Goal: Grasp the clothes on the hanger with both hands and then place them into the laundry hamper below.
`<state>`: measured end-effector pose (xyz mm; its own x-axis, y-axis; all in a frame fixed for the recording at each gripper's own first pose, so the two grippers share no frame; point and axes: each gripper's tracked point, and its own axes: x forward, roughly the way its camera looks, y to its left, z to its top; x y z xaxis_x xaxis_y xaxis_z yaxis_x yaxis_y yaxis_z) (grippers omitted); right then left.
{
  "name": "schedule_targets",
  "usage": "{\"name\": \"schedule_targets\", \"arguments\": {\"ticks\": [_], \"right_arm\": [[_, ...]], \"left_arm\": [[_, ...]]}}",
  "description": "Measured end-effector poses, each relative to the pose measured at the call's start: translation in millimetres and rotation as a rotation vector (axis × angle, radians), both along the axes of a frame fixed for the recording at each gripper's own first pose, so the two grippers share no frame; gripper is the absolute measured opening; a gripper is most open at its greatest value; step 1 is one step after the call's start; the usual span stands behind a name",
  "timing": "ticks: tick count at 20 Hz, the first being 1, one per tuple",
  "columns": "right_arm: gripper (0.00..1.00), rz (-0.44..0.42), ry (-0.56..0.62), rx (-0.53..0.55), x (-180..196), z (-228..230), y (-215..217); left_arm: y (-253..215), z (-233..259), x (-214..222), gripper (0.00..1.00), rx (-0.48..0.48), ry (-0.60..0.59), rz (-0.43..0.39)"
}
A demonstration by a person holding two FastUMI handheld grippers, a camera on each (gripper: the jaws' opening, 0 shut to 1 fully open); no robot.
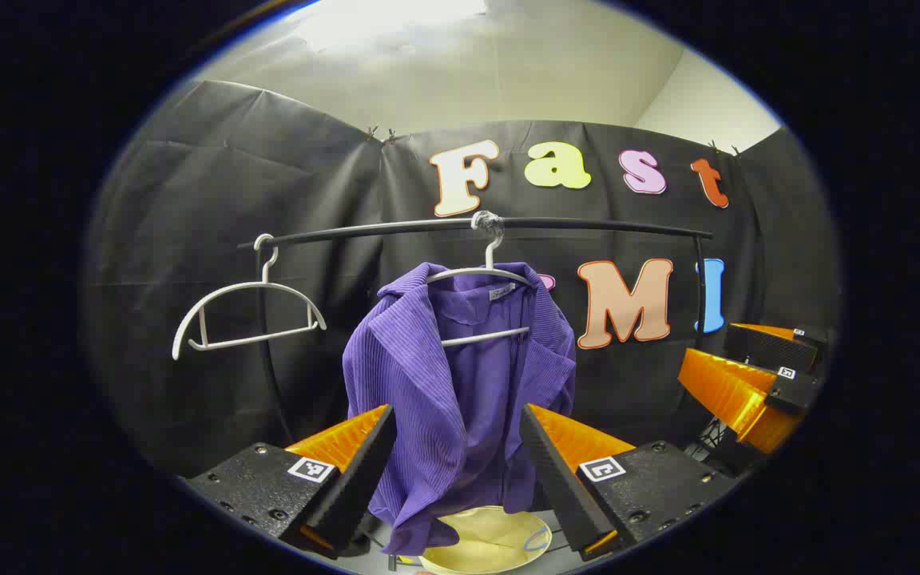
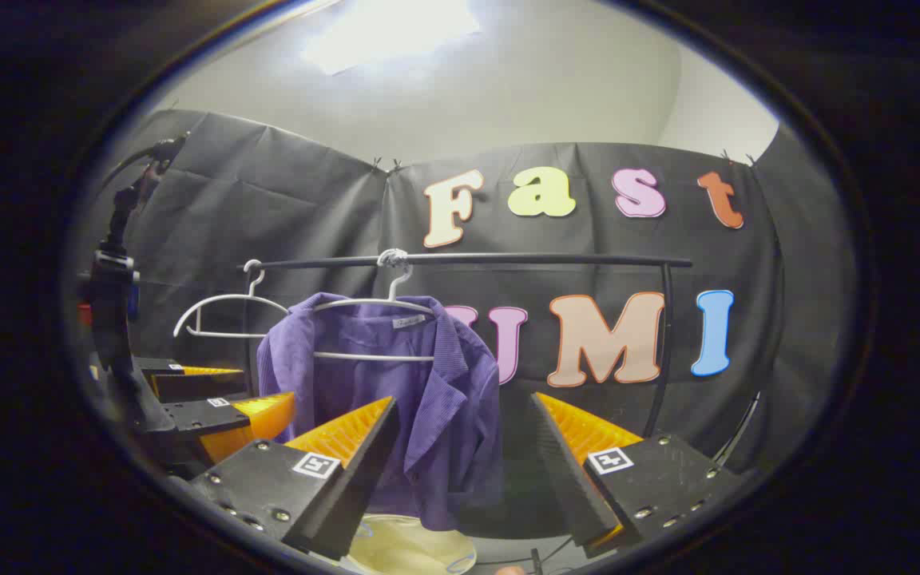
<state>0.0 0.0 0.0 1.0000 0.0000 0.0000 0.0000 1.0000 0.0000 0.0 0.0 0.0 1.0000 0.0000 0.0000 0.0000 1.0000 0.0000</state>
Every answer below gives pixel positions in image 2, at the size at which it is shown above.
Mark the white plastic hanger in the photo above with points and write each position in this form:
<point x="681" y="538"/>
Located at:
<point x="220" y="335"/>

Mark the ceiling light panel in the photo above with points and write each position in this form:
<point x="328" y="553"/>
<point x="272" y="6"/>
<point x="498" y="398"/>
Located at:
<point x="388" y="32"/>

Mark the black backdrop cloth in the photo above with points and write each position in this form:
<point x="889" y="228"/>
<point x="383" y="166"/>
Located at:
<point x="308" y="216"/>

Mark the beige laundry hamper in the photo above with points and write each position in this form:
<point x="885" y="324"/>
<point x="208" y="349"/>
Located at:
<point x="404" y="547"/>

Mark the black metal clothes rack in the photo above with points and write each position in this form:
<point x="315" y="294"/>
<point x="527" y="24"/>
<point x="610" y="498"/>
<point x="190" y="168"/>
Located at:
<point x="548" y="259"/>

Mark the white hanger with taped hook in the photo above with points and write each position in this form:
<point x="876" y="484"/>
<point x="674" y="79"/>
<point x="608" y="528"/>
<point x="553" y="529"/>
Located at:
<point x="372" y="356"/>

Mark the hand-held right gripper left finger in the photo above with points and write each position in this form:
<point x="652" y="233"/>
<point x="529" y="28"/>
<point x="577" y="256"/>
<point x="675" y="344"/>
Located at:
<point x="356" y="487"/>

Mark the purple knitted cardigan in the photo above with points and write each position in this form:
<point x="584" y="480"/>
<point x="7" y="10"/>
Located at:
<point x="444" y="423"/>

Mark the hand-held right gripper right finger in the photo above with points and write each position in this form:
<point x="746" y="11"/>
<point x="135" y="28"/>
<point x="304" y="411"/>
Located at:
<point x="568" y="479"/>

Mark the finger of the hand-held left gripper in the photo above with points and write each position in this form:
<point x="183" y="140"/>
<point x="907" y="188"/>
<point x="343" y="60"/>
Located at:
<point x="204" y="415"/>
<point x="196" y="385"/>

